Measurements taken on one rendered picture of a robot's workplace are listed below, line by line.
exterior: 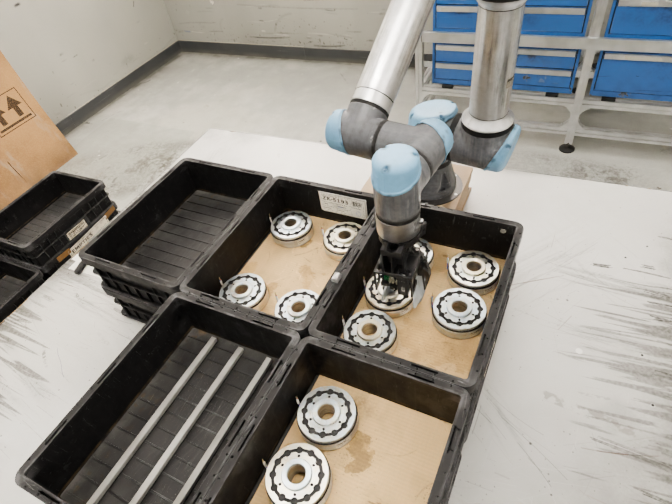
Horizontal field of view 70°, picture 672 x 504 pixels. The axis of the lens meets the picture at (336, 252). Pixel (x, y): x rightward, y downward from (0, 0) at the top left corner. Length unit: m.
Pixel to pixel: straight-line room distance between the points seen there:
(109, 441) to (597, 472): 0.87
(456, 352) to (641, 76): 2.06
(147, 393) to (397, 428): 0.48
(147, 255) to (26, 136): 2.47
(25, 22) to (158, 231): 2.82
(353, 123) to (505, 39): 0.35
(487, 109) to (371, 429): 0.70
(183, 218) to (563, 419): 1.01
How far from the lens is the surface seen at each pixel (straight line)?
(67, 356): 1.37
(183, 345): 1.06
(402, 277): 0.85
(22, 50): 3.98
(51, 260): 2.06
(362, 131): 0.85
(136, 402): 1.03
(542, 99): 2.81
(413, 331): 0.97
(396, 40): 0.92
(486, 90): 1.10
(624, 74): 2.77
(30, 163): 3.66
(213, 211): 1.34
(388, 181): 0.73
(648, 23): 2.68
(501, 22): 1.03
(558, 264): 1.30
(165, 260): 1.26
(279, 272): 1.11
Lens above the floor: 1.62
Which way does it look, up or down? 45 degrees down
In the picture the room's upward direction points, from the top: 10 degrees counter-clockwise
